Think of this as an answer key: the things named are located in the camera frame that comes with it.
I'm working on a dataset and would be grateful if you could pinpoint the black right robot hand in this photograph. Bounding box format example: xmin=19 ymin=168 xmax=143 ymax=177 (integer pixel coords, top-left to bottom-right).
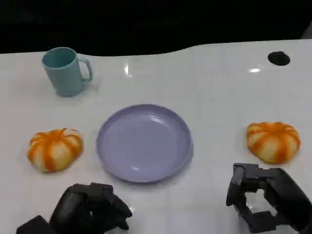
xmin=226 ymin=163 xmax=312 ymax=234

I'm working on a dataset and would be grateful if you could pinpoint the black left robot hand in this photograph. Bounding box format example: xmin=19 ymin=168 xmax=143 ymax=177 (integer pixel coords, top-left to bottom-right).
xmin=49 ymin=182 xmax=133 ymax=234

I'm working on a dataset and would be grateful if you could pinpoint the orange white toy bread roll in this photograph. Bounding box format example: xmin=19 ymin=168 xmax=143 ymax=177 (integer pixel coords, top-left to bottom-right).
xmin=27 ymin=128 xmax=84 ymax=173
xmin=246 ymin=121 xmax=301 ymax=164

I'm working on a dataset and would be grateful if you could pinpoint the lilac plate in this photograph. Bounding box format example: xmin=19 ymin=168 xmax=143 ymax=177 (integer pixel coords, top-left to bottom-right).
xmin=96 ymin=104 xmax=195 ymax=184

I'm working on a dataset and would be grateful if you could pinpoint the pale green mug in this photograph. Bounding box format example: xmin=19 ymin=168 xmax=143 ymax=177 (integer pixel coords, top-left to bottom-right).
xmin=41 ymin=47 xmax=94 ymax=98

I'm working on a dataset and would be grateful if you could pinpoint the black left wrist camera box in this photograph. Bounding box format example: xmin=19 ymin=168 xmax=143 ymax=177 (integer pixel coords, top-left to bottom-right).
xmin=16 ymin=215 xmax=58 ymax=234

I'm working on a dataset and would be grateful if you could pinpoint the black table cable grommet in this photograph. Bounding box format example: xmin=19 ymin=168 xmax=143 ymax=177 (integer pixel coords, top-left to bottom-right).
xmin=267 ymin=51 xmax=291 ymax=66

